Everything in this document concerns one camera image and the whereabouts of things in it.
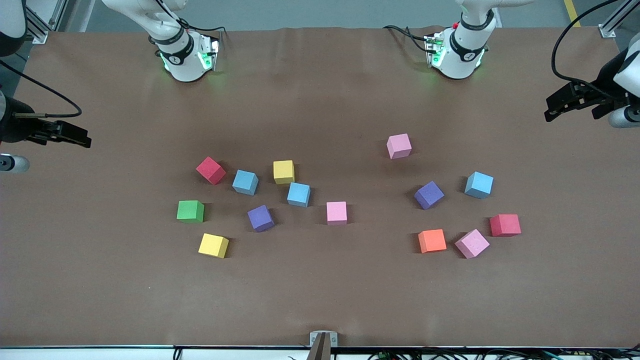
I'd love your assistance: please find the purple foam cube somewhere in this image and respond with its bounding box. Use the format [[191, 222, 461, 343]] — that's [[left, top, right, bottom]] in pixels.
[[247, 204, 276, 233], [414, 180, 446, 211]]

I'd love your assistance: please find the pink foam cube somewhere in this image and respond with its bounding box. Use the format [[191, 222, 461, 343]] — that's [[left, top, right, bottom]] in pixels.
[[386, 133, 413, 160], [454, 228, 491, 260], [326, 201, 348, 226]]

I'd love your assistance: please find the blue foam cube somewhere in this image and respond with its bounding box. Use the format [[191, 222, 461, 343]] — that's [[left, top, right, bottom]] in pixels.
[[232, 169, 260, 196], [464, 171, 495, 200], [287, 182, 312, 208]]

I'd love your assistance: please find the yellow foam cube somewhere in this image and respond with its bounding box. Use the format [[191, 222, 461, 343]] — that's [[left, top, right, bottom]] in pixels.
[[273, 160, 296, 185], [198, 233, 230, 259]]

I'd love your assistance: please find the yellow floor tape strip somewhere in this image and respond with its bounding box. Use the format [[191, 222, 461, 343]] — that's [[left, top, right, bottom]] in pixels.
[[563, 0, 582, 28]]

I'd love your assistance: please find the red foam cube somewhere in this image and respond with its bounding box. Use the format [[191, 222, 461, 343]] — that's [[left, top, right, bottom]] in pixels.
[[195, 156, 227, 186], [489, 213, 522, 238]]

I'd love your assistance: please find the green foam cube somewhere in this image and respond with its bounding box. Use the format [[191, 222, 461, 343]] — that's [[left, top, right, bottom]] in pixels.
[[176, 200, 205, 224]]

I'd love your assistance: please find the grey connector plate green light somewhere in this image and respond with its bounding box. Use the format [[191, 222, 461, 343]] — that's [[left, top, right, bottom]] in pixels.
[[199, 39, 220, 72], [424, 33, 447, 67]]

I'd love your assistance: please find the orange foam cube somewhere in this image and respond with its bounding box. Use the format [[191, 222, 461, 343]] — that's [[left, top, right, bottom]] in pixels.
[[418, 229, 448, 254]]

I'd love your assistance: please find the brown table cover sheet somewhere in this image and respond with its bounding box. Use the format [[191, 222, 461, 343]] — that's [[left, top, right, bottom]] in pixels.
[[0, 25, 640, 349]]

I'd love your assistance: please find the aluminium frame profile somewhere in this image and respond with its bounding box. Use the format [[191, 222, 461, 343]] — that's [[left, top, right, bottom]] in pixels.
[[24, 0, 68, 45], [598, 0, 640, 39]]

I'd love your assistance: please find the black arm base cable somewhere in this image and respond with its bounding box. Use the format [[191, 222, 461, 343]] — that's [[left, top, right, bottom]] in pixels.
[[177, 17, 229, 37], [383, 24, 432, 54]]

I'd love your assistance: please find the white table edge rail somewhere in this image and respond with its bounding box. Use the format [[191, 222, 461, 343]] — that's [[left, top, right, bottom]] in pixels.
[[0, 346, 640, 360]]

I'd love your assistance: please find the small grey metal bracket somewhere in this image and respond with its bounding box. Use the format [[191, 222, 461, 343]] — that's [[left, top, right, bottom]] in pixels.
[[309, 330, 339, 348]]

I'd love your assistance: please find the brown camera mount strip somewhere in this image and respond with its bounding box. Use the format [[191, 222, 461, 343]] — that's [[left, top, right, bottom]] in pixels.
[[306, 332, 333, 360]]

